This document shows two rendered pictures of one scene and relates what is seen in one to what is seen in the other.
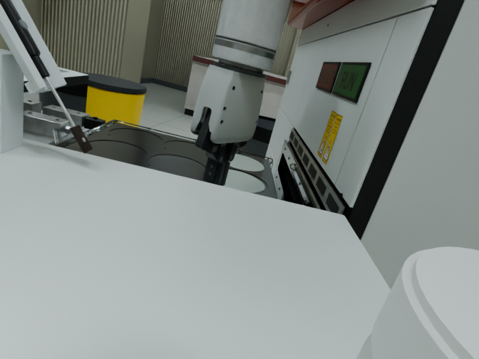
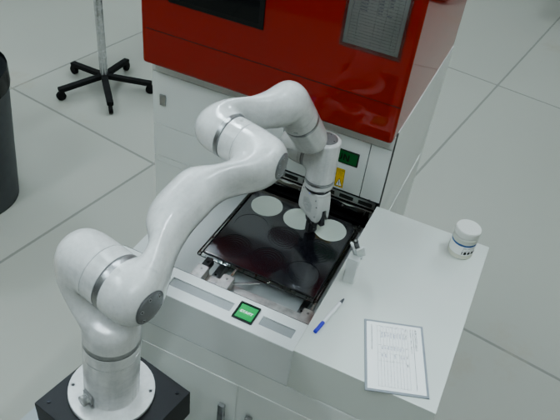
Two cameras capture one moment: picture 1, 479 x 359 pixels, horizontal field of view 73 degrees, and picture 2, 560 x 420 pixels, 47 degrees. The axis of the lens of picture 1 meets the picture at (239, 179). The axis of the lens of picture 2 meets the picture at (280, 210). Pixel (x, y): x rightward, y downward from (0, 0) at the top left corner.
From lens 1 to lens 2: 1.78 m
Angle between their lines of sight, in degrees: 59
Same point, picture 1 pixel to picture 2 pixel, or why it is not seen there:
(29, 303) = (421, 273)
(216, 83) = (327, 201)
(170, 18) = not seen: outside the picture
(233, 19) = (329, 178)
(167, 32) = not seen: outside the picture
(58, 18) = not seen: outside the picture
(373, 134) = (380, 182)
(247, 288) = (416, 245)
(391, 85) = (382, 168)
